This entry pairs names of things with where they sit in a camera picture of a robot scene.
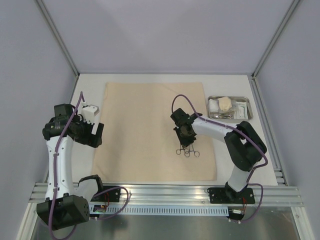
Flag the small hemostat forceps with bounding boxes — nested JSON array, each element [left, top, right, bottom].
[[175, 144, 185, 155]]

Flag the long needle holder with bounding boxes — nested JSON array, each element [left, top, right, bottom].
[[183, 144, 200, 158]]

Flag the white gauze pad stack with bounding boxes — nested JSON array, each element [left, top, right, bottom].
[[208, 99, 220, 113]]

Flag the thin steel tweezers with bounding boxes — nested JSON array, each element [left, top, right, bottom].
[[211, 113, 234, 119]]

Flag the suture packet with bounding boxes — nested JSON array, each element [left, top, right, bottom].
[[236, 101, 248, 109], [234, 105, 248, 120]]

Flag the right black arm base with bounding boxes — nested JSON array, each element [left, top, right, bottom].
[[207, 187, 256, 205]]

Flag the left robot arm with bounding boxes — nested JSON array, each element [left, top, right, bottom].
[[36, 102, 105, 231]]

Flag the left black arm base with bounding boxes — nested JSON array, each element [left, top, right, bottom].
[[90, 186, 121, 203]]

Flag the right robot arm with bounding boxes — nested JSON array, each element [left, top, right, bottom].
[[170, 108, 267, 203]]

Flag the stainless steel tray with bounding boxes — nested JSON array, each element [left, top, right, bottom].
[[207, 95, 253, 120]]

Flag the beige cloth mat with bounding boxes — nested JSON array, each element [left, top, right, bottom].
[[92, 82, 217, 183]]

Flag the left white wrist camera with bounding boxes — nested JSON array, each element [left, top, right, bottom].
[[80, 105, 100, 125]]

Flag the slotted cable duct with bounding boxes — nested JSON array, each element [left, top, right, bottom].
[[89, 204, 229, 217]]

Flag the aluminium mounting rail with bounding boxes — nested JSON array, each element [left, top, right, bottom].
[[29, 182, 305, 207]]

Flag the left aluminium frame post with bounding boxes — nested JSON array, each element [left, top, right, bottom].
[[34, 0, 80, 80]]

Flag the aluminium frame post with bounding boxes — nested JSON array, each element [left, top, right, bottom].
[[251, 0, 303, 80], [34, 0, 80, 80]]

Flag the right aluminium frame post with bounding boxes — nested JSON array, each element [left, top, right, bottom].
[[251, 0, 303, 80]]

